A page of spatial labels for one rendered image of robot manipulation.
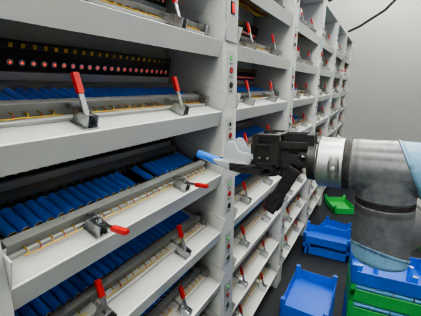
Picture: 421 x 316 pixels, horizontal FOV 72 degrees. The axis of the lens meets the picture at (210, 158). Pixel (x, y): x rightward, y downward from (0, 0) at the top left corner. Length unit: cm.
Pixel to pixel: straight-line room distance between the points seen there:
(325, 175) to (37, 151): 45
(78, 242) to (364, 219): 49
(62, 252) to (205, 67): 61
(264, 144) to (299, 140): 7
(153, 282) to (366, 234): 48
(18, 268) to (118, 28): 41
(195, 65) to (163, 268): 58
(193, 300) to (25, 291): 59
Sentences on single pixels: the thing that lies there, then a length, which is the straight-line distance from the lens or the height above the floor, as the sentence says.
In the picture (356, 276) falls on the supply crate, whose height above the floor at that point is 43.
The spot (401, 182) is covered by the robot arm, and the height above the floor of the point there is 101.
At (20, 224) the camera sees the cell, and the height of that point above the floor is 94.
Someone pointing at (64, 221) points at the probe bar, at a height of 93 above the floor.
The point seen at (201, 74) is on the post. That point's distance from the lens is 89.
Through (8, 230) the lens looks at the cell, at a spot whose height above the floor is 93.
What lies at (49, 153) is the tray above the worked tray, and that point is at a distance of 48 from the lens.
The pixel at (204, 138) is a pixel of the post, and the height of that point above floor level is 100.
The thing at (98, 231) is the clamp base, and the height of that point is 90.
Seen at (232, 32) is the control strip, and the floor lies 131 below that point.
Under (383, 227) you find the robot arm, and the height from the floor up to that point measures 93.
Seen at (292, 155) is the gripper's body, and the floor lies 103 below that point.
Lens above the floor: 115
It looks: 14 degrees down
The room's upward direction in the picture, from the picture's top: straight up
